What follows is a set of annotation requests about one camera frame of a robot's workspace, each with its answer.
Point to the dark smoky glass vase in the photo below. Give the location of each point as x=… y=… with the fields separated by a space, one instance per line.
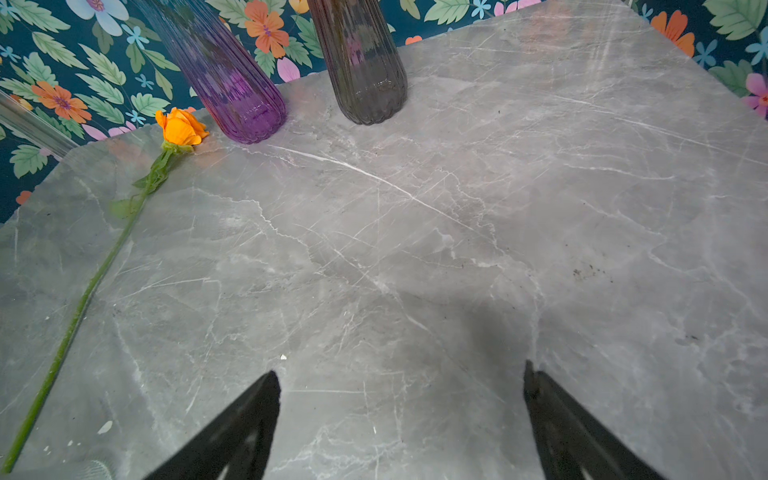
x=365 y=69

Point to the orange artificial flower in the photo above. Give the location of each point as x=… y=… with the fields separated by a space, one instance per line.
x=182 y=132

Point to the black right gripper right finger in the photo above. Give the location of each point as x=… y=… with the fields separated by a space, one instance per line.
x=570 y=442

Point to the purple blue glass vase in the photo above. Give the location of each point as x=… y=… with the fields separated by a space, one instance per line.
x=243 y=101

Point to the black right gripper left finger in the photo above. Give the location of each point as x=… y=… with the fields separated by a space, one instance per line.
x=236 y=444

